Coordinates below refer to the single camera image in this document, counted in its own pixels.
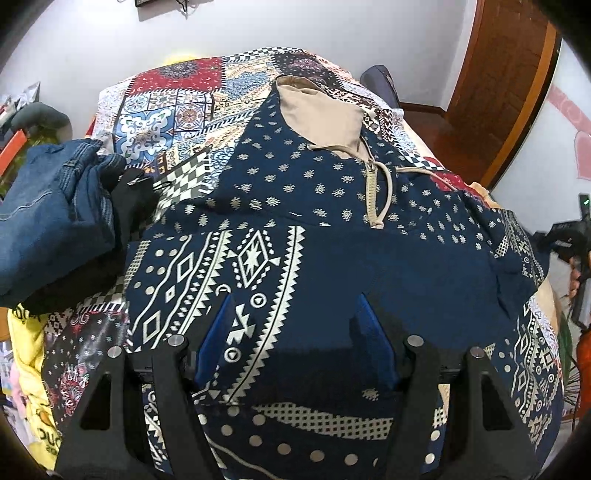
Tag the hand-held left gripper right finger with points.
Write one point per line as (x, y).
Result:
(373, 333)

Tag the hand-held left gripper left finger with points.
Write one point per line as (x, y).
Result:
(216, 333)

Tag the navy patterned hoodie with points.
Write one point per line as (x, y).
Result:
(323, 221)

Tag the person's right hand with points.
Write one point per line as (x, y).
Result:
(574, 277)

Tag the black cloth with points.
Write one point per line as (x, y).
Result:
(124, 203)

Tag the brown wooden door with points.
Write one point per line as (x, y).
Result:
(498, 83)

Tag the yellow printed cloth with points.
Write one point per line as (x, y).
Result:
(27, 369)

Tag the blue denim jeans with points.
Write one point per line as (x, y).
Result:
(51, 203)

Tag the patchwork printed blanket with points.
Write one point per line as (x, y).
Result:
(175, 115)

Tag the dark blue pillow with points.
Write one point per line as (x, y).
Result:
(381, 85)

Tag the green patterned cloth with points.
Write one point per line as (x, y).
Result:
(27, 157)

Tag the yellow plush pillow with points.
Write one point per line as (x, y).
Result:
(184, 58)

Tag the orange box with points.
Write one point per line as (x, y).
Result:
(11, 145)

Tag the grey plush toy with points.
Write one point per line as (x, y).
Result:
(39, 115)

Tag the pink heart wall stickers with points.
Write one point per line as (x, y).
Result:
(572, 134)

